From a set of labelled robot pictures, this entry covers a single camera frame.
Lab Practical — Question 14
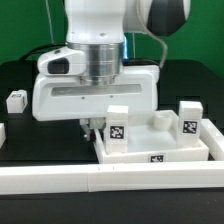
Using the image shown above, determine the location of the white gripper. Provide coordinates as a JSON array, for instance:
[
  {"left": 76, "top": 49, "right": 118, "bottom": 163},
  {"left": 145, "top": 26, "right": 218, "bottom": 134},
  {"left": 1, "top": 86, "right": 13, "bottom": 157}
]
[{"left": 32, "top": 65, "right": 159, "bottom": 141}]

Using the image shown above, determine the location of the white square tabletop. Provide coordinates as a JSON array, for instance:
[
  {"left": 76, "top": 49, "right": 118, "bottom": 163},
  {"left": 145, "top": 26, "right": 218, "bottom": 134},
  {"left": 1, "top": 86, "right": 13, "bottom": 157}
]
[{"left": 94, "top": 110, "right": 209, "bottom": 164}]

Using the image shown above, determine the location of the white left obstacle bar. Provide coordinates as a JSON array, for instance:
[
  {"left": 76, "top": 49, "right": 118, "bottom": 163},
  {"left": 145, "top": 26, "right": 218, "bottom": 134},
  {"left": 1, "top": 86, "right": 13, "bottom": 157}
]
[{"left": 0, "top": 123, "right": 6, "bottom": 149}]

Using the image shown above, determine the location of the white obstacle bar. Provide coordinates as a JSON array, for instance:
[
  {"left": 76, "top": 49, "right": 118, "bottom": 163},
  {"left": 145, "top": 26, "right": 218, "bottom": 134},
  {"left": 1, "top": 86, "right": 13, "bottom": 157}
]
[
  {"left": 0, "top": 123, "right": 6, "bottom": 149},
  {"left": 0, "top": 161, "right": 224, "bottom": 195},
  {"left": 200, "top": 119, "right": 224, "bottom": 161}
]

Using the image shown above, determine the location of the white front obstacle bar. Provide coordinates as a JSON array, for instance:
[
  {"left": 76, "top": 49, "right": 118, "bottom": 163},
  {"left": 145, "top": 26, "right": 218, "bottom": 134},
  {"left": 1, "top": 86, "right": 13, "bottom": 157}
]
[{"left": 0, "top": 161, "right": 224, "bottom": 195}]

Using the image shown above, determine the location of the white right obstacle bar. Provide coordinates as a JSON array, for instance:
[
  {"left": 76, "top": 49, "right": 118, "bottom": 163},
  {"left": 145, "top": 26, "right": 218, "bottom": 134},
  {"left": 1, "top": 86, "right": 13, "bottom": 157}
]
[{"left": 200, "top": 119, "right": 224, "bottom": 161}]

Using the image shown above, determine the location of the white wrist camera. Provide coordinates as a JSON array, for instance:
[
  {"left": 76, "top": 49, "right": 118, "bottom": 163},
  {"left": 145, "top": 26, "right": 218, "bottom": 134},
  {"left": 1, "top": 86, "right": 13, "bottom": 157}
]
[{"left": 37, "top": 47, "right": 86, "bottom": 76}]

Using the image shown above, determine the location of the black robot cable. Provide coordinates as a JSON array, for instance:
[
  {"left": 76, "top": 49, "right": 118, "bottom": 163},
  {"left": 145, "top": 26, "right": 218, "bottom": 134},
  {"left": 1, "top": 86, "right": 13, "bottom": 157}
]
[{"left": 18, "top": 42, "right": 68, "bottom": 62}]

